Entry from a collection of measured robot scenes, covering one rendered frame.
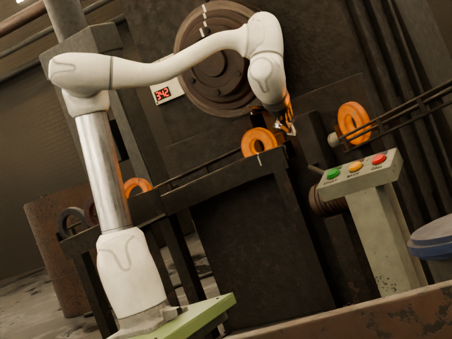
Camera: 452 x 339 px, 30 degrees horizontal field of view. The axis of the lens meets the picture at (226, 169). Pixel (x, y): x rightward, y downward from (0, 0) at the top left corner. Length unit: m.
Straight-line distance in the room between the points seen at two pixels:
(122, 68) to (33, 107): 9.82
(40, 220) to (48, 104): 6.10
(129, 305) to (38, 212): 3.74
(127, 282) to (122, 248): 0.10
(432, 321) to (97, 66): 1.84
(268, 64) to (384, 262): 0.67
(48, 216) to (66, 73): 3.62
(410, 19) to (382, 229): 1.78
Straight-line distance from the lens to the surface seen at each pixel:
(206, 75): 3.37
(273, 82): 2.51
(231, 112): 3.42
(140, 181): 3.81
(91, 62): 2.49
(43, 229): 6.11
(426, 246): 2.01
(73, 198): 6.03
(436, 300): 0.77
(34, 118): 12.31
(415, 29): 4.07
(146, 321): 2.41
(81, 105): 2.63
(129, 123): 8.80
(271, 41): 2.60
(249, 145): 3.43
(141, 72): 2.50
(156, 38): 3.75
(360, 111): 3.01
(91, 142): 2.63
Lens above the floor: 0.80
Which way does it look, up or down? 2 degrees down
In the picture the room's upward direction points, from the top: 20 degrees counter-clockwise
